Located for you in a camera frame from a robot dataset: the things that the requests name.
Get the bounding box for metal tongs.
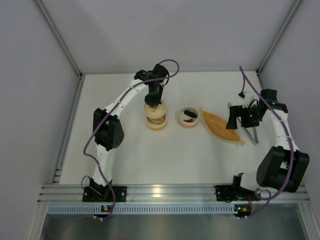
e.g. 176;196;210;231
227;102;259;146

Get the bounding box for cream lid orange knob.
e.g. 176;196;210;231
144;101;167;120

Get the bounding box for red sausage piece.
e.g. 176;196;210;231
184;118;195;123

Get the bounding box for orange bread roll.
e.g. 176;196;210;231
150;118;165;125

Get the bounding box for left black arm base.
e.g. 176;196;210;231
82;185;127;203

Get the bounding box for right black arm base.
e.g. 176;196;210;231
214;184;260;203

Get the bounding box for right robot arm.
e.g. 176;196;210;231
226;89;310;193

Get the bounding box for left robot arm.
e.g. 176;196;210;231
82;63;170;202

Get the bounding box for yellow lunch bowl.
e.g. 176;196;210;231
146;115;168;131

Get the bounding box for pink lunch bowl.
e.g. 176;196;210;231
177;105;200;129

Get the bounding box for boat-shaped woven basket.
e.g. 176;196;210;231
198;107;246;146

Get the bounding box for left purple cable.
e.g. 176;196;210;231
82;59;181;221

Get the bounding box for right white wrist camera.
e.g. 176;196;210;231
238;91;255;108

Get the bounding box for right aluminium frame post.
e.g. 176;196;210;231
256;0;304;76

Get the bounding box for aluminium frame post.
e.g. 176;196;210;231
33;0;84;78
256;0;304;76

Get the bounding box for left aluminium frame post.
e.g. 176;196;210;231
33;0;84;78

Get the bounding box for aluminium mounting rail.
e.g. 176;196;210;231
37;182;311;204

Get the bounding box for slotted cable duct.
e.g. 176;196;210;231
47;203;251;215

